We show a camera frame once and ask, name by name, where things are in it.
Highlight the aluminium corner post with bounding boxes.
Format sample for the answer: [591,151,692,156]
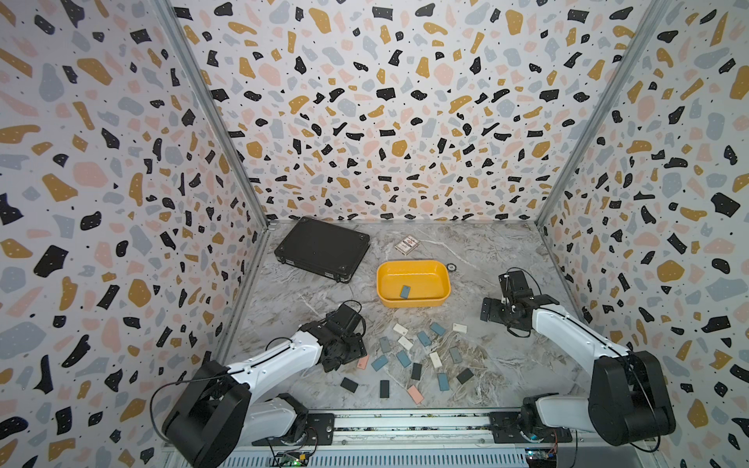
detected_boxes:
[534,0,668,230]
[151,0,269,231]

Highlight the left aluminium corner post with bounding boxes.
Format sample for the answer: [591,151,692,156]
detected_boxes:
[151,0,269,231]

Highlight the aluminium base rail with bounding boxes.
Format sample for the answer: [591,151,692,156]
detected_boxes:
[160,406,668,468]

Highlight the black eraser far left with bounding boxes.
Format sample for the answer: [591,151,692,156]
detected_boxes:
[341,378,359,393]

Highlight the right aluminium corner post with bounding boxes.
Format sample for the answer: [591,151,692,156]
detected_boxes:
[534,0,668,230]

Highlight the black eraser right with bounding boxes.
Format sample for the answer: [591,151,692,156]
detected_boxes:
[458,369,474,384]

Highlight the white eraser top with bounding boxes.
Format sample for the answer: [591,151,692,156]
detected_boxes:
[393,323,409,335]

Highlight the pink eraser bottom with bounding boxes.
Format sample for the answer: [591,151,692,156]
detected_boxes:
[407,385,424,405]

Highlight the yellow storage box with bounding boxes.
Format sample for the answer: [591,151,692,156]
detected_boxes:
[376,259,452,308]

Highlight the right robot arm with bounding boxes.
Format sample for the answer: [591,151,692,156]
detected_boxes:
[481,268,676,447]

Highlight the grey eraser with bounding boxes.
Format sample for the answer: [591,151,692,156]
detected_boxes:
[378,337,391,354]
[450,347,462,364]

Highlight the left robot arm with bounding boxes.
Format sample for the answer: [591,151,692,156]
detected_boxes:
[160,301,367,467]

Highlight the black eraser bottom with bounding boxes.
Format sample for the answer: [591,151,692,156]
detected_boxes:
[380,380,390,399]

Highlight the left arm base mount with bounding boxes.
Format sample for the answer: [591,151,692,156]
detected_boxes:
[252,413,335,450]

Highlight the pink eraser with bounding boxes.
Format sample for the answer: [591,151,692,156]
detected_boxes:
[407,385,424,405]
[357,356,370,370]

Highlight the playing card box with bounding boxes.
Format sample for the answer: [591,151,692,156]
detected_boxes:
[394,235,419,255]

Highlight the black flat case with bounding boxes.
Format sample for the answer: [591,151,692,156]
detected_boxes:
[274,216,371,284]

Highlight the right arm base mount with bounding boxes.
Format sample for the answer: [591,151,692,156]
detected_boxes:
[489,409,573,444]

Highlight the teal eraser middle low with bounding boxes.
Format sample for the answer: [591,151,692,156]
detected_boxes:
[396,351,412,368]

